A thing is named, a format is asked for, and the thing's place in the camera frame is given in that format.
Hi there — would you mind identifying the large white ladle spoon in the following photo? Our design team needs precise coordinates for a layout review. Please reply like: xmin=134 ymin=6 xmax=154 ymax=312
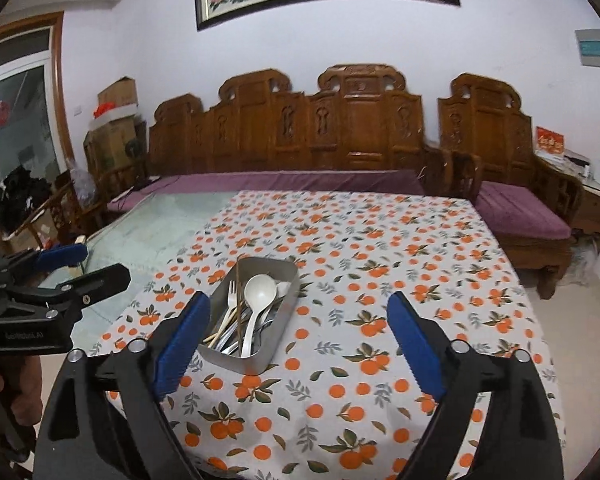
xmin=240 ymin=274 xmax=278 ymax=359

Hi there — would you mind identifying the plain wooden chair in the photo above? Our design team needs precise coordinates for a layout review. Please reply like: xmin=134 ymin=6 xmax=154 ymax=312
xmin=45 ymin=157 xmax=151 ymax=241

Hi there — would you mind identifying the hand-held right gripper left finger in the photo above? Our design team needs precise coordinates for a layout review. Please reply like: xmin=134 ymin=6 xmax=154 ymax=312
xmin=32 ymin=291 xmax=212 ymax=480

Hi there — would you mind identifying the square purple armchair cushion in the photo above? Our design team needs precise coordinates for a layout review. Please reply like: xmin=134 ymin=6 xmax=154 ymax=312
xmin=475 ymin=181 xmax=573 ymax=241

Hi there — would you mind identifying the crumpled plastic bag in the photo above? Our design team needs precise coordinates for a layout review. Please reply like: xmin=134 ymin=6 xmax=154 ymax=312
xmin=70 ymin=167 xmax=98 ymax=206

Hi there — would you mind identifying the orange print tablecloth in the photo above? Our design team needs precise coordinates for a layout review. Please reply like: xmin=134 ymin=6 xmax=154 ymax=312
xmin=87 ymin=189 xmax=563 ymax=480

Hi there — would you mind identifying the person's left hand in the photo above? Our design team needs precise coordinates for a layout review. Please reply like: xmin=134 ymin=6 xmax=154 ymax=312
xmin=0 ymin=355 xmax=43 ymax=461

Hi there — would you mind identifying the pile of dark clothes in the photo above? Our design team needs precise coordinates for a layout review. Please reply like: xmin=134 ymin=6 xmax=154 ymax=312
xmin=0 ymin=167 xmax=53 ymax=221

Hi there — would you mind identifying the small brown cardboard box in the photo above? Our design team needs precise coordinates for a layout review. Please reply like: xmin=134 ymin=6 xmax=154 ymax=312
xmin=97 ymin=76 xmax=138 ymax=108

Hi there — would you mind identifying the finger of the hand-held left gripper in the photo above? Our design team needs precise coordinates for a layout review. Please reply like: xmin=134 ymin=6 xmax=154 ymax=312
xmin=5 ymin=264 xmax=132 ymax=322
xmin=0 ymin=244 xmax=88 ymax=282

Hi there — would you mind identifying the large brown cardboard box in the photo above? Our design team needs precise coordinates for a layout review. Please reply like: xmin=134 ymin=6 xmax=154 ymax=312
xmin=83 ymin=119 xmax=146 ymax=176

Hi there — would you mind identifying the grey flat box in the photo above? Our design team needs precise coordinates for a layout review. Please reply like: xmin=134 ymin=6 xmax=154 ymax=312
xmin=562 ymin=150 xmax=591 ymax=171

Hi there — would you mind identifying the carved wooden armchair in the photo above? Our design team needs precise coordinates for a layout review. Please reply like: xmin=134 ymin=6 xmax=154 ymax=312
xmin=437 ymin=73 xmax=583 ymax=301

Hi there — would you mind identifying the metal spoon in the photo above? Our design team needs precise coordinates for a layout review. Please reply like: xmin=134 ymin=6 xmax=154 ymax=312
xmin=257 ymin=300 xmax=286 ymax=341

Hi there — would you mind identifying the rectangular metal tray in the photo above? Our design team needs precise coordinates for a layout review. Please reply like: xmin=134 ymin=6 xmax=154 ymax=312
xmin=197 ymin=255 xmax=301 ymax=376

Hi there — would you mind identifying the clear plastic bag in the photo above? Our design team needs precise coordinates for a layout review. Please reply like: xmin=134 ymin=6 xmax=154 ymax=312
xmin=565 ymin=235 xmax=600 ymax=286

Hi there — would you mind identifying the white flat box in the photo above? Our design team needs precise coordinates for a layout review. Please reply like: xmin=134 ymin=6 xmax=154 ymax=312
xmin=90 ymin=104 xmax=140 ymax=126

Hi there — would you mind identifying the glass door with wooden frame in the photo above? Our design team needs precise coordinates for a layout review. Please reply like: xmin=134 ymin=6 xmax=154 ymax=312
xmin=0 ymin=10 xmax=76 ymax=261

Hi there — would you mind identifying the long purple sofa cushion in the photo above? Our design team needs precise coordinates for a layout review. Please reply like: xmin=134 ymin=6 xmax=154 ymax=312
xmin=107 ymin=169 xmax=426 ymax=213

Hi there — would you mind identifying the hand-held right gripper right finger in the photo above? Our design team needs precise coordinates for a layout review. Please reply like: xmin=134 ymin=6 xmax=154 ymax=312
xmin=386 ymin=291 xmax=566 ymax=480

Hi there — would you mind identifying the grey wall electrical panel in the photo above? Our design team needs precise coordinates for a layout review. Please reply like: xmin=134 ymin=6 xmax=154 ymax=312
xmin=575 ymin=27 xmax=600 ymax=68

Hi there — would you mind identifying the red desk calendar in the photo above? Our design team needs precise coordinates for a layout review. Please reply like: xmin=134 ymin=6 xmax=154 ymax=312
xmin=536 ymin=126 xmax=567 ymax=157

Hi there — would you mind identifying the carved wooden sofa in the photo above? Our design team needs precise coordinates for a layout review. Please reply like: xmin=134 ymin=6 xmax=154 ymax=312
xmin=147 ymin=63 xmax=481 ymax=196

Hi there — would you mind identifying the wooden side table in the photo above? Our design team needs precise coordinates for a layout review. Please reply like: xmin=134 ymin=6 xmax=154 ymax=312
xmin=537 ymin=152 xmax=600 ymax=236

